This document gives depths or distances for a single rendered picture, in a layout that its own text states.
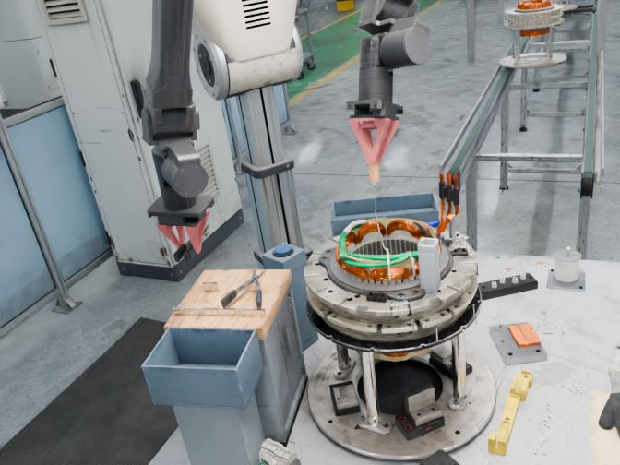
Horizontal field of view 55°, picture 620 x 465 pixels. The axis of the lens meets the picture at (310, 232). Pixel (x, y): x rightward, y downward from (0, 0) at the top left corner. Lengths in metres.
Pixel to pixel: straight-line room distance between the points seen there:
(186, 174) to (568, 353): 0.91
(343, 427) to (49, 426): 1.77
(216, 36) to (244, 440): 0.80
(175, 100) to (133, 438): 1.79
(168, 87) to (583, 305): 1.10
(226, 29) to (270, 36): 0.10
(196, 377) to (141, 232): 2.48
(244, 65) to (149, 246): 2.25
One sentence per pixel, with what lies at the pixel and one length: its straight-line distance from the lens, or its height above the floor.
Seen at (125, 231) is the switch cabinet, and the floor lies 0.31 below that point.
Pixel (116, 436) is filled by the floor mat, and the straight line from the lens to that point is 2.58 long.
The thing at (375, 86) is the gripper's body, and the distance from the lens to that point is 1.00.
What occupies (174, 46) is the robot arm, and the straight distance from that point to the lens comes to 0.90.
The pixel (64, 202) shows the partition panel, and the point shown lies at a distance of 3.51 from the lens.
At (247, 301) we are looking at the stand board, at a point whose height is 1.06.
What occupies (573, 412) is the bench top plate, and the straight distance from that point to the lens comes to 1.29.
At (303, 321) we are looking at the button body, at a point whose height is 0.86.
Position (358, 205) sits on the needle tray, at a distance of 1.47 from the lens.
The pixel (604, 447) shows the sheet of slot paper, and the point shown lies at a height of 0.78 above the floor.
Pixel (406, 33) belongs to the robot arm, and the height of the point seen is 1.51.
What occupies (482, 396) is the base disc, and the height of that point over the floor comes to 0.80.
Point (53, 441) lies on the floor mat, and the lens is 2.70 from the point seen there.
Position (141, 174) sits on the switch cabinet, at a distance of 3.24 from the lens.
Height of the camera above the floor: 1.66
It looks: 26 degrees down
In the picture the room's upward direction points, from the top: 9 degrees counter-clockwise
